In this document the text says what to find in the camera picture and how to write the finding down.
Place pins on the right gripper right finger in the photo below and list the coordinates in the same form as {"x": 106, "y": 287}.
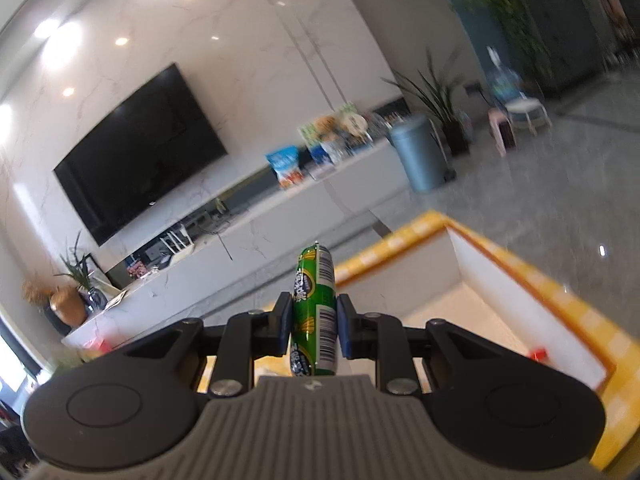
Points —
{"x": 382, "y": 339}

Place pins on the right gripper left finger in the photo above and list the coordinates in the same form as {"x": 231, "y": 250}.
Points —
{"x": 246, "y": 338}

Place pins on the green snack packet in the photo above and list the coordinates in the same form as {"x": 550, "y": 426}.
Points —
{"x": 314, "y": 329}

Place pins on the orange storage box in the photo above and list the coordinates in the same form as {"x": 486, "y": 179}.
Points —
{"x": 435, "y": 267}

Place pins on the white wifi router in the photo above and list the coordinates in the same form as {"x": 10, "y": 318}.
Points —
{"x": 179, "y": 243}

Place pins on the white marble tv console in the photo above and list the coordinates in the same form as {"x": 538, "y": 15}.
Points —
{"x": 284, "y": 222}

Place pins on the blue chips bag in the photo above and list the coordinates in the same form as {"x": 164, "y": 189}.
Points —
{"x": 285, "y": 164}

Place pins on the small plant in glass vase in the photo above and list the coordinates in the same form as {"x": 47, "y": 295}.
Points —
{"x": 76, "y": 265}

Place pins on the brown round vase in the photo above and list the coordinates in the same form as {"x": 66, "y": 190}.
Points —
{"x": 68, "y": 306}

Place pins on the grey blue trash bin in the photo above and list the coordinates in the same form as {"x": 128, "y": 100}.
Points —
{"x": 419, "y": 153}

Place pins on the green white poster card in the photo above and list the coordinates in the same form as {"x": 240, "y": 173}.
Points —
{"x": 332, "y": 138}

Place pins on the teddy bear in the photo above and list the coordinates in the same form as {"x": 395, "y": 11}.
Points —
{"x": 326, "y": 127}

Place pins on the pink small heater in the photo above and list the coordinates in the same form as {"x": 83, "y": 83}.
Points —
{"x": 501, "y": 130}

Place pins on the tall leafy potted plant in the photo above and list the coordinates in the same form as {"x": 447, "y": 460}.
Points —
{"x": 435, "y": 91}

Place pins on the white round stool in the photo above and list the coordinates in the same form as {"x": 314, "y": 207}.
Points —
{"x": 528, "y": 114}

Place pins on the blue water jug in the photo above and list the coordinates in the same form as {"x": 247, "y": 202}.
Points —
{"x": 504, "y": 83}

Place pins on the dark cabinet with plants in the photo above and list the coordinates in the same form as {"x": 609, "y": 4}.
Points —
{"x": 560, "y": 43}

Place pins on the black wall television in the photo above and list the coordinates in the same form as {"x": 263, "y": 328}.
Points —
{"x": 148, "y": 145}

